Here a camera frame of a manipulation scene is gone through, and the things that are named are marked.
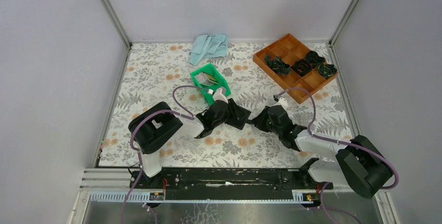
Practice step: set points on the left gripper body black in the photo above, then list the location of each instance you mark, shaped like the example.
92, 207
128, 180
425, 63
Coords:
224, 119

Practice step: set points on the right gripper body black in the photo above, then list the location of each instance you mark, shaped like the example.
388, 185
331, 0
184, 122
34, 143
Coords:
264, 124

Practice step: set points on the green plastic bin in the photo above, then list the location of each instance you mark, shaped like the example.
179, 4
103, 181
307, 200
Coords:
210, 69

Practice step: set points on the black card holder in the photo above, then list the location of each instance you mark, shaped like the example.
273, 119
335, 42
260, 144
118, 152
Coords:
238, 116

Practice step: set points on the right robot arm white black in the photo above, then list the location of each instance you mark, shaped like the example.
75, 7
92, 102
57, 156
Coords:
355, 162

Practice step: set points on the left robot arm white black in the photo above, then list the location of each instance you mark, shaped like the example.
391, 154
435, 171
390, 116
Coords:
155, 127

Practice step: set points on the stack of cards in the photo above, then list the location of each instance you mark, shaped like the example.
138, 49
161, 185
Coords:
206, 79

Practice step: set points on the orange compartment tray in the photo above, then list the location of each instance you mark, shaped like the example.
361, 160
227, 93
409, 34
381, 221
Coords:
290, 63

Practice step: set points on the light blue cloth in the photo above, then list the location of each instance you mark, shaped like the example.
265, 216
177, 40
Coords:
208, 46

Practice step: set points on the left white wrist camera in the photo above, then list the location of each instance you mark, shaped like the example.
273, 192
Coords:
217, 95

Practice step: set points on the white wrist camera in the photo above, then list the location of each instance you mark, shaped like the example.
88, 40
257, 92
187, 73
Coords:
280, 101
217, 95

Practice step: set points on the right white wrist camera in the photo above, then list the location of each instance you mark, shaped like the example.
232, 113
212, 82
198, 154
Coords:
280, 101

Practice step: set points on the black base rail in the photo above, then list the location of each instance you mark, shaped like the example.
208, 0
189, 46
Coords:
222, 184

